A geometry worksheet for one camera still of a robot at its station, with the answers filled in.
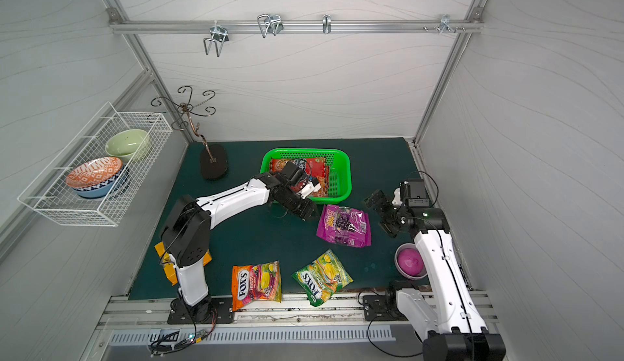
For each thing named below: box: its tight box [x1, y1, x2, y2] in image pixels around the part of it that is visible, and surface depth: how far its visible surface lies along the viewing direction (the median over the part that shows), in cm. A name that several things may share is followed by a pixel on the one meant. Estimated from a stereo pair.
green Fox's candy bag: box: [291, 248, 355, 308], surface depth 79 cm
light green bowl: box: [104, 129, 148, 163], surface depth 73 cm
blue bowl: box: [72, 164, 127, 200], surface depth 59 cm
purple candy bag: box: [316, 204, 373, 248], surface depth 88 cm
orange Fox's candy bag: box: [231, 260, 282, 313], surface depth 78 cm
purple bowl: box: [394, 242, 428, 281], surface depth 79 cm
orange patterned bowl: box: [65, 156, 123, 188], surface depth 64 cm
